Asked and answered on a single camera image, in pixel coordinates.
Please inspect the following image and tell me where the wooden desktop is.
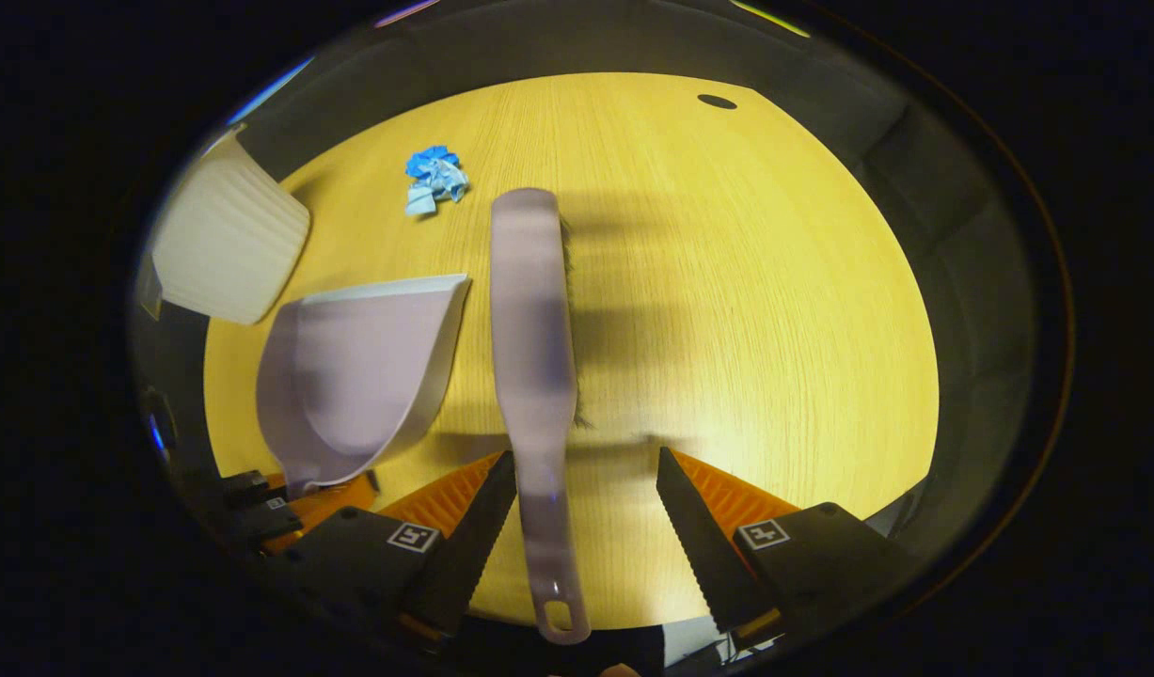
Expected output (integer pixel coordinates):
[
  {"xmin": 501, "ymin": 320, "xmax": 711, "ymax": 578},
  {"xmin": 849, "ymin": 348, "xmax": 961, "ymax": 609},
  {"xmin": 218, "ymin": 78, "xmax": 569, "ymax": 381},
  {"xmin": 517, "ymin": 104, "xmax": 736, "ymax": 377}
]
[{"xmin": 203, "ymin": 72, "xmax": 941, "ymax": 630}]

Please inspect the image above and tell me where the blue paper trash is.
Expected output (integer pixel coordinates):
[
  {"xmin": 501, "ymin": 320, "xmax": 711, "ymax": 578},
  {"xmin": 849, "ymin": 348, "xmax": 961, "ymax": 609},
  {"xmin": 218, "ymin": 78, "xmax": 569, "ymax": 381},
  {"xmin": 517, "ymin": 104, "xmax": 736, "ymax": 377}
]
[{"xmin": 404, "ymin": 145, "xmax": 470, "ymax": 218}]

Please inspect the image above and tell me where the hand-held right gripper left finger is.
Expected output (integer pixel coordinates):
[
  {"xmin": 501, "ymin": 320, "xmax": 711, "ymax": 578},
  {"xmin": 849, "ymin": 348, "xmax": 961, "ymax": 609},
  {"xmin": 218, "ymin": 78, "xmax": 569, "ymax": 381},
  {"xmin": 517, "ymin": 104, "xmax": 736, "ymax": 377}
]
[{"xmin": 292, "ymin": 449, "xmax": 520, "ymax": 640}]

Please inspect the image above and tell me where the pink dustpan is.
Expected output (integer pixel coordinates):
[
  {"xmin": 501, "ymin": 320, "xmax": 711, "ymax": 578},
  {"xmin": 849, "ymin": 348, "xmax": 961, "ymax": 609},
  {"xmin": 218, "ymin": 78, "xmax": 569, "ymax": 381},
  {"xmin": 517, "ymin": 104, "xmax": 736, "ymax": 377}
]
[{"xmin": 255, "ymin": 273, "xmax": 472, "ymax": 499}]

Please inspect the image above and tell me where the small pink broom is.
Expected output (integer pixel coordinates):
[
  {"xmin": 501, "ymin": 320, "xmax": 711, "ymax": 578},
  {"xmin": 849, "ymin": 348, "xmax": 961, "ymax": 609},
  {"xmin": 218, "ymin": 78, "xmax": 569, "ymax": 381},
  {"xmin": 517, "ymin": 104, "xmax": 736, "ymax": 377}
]
[{"xmin": 489, "ymin": 187, "xmax": 593, "ymax": 646}]

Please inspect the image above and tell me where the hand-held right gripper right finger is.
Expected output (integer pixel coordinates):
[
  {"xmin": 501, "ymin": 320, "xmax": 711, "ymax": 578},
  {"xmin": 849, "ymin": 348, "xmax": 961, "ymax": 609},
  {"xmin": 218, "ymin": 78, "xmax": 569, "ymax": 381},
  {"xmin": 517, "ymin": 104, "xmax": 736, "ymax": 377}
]
[{"xmin": 656, "ymin": 446, "xmax": 918, "ymax": 650}]

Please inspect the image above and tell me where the white garbage bin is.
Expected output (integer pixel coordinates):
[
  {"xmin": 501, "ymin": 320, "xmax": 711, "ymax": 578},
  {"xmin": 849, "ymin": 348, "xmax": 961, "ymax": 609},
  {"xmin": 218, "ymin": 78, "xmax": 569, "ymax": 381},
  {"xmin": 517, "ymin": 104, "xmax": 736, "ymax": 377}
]
[{"xmin": 147, "ymin": 130, "xmax": 312, "ymax": 326}]

